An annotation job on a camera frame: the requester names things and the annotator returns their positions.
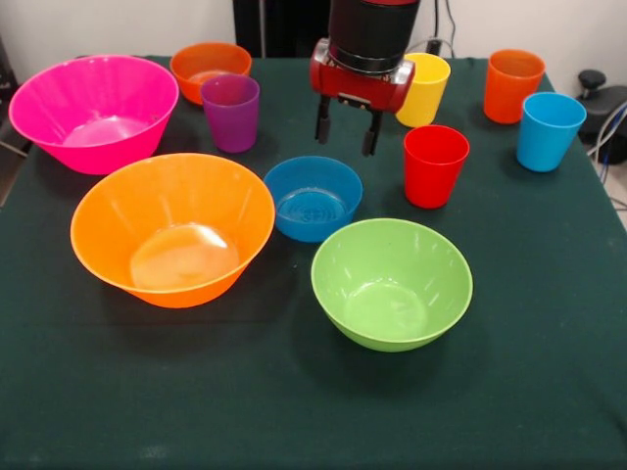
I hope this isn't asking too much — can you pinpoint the yellow cup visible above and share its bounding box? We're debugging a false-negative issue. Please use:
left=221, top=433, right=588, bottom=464
left=395, top=52, right=452, bottom=128

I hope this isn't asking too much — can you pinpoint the orange cup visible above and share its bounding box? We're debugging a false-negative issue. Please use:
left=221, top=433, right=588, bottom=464
left=483, top=48, right=547, bottom=125

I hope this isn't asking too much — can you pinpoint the dark green table cloth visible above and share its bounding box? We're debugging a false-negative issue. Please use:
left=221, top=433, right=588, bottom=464
left=0, top=54, right=627, bottom=470

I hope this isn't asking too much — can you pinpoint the purple cup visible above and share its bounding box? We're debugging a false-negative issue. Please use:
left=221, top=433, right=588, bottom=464
left=200, top=73, right=261, bottom=154

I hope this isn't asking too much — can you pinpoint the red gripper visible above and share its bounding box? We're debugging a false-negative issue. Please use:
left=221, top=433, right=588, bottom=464
left=308, top=58, right=416, bottom=158

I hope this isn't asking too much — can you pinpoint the red cup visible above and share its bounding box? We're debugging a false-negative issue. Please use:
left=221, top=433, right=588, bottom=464
left=403, top=124, right=471, bottom=211

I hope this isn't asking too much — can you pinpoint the blue bowl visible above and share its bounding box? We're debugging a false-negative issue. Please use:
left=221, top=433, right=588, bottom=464
left=263, top=155, right=364, bottom=244

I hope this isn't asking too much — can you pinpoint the large pink bowl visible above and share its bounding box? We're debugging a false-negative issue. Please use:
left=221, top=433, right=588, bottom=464
left=8, top=54, right=180, bottom=176

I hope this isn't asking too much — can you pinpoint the small dark orange bowl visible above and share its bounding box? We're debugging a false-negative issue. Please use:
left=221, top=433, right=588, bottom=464
left=169, top=41, right=254, bottom=107

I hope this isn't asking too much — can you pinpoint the black equipment box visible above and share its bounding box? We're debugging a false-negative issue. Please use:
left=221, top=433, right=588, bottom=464
left=0, top=33, right=21, bottom=99

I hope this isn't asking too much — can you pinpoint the black round base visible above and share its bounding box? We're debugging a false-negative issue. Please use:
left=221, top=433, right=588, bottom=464
left=580, top=85, right=627, bottom=165

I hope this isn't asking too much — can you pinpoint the green bowl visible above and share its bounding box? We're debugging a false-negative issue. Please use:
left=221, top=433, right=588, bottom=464
left=311, top=217, right=474, bottom=353

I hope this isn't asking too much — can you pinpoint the white cable bundle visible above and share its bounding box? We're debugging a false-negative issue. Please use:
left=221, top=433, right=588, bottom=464
left=586, top=100, right=627, bottom=167

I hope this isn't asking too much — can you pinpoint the black round knob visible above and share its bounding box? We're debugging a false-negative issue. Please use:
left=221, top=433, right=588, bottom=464
left=577, top=70, right=608, bottom=101

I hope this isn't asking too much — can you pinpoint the blue cup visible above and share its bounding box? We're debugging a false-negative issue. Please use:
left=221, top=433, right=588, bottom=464
left=515, top=92, right=588, bottom=173

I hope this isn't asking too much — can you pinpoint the black hanging cable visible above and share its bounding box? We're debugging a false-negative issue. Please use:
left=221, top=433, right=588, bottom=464
left=443, top=0, right=459, bottom=58

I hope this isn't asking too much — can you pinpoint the large orange bowl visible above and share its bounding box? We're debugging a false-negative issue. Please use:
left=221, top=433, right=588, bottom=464
left=70, top=152, right=276, bottom=309

